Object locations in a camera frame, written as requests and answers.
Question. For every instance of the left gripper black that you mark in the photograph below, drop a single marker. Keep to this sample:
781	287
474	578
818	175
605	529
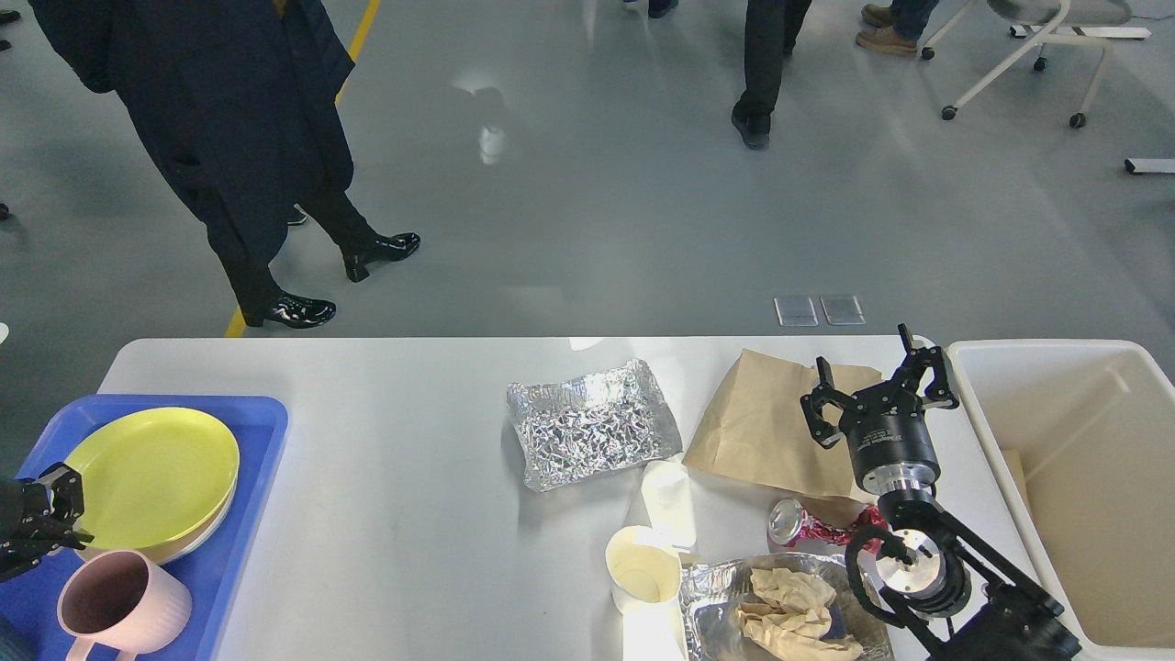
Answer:
52	505

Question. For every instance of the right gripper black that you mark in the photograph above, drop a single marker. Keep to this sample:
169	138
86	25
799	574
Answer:
885	426

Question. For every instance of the pink mug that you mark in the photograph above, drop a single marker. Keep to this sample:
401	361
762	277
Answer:
124	601

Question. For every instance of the yellow plastic plate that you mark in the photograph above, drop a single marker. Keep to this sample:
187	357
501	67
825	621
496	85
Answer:
154	476

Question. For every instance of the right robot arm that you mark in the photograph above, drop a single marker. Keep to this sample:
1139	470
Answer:
921	568

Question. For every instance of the right floor outlet plate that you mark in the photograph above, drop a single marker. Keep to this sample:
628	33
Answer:
842	310

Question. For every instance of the floor outlet plate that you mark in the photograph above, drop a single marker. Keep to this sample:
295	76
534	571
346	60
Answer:
842	310
796	312

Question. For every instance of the blue plastic tray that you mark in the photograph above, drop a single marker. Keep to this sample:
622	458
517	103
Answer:
212	571

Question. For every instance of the brown paper bag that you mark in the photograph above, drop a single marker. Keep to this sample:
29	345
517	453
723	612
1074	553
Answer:
755	431

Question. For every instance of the left floor outlet plate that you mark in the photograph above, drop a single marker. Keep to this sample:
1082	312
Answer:
796	312

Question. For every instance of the pink plate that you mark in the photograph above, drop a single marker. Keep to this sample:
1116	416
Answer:
163	553

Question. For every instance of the crushed red soda can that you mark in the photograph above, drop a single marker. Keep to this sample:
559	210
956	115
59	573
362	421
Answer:
789	522

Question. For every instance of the white plastic bin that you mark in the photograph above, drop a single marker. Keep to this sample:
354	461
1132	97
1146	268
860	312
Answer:
1079	435

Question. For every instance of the white paper cup lying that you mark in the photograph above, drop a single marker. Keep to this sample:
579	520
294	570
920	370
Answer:
666	491

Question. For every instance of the foil tray with paper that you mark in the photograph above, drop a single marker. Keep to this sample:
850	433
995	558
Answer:
711	593

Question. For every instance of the white paper cup upright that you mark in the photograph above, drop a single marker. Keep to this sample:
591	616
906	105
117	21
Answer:
644	569

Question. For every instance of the crumpled foil tray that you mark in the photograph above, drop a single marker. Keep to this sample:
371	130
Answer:
593	425

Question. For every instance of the white furniture leg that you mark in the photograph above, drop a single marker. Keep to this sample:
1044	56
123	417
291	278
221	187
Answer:
1140	166

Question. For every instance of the person in brown shoes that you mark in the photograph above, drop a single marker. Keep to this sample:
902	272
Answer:
896	27

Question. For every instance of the person in light jacket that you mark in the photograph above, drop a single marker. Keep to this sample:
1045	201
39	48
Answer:
770	35

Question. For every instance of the white rolling chair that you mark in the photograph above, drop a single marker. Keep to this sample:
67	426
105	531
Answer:
1067	23

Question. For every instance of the person in navy trousers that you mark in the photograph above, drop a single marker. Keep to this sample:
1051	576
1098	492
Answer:
651	8

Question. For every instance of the person in dark coat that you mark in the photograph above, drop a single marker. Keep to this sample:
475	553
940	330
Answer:
234	101

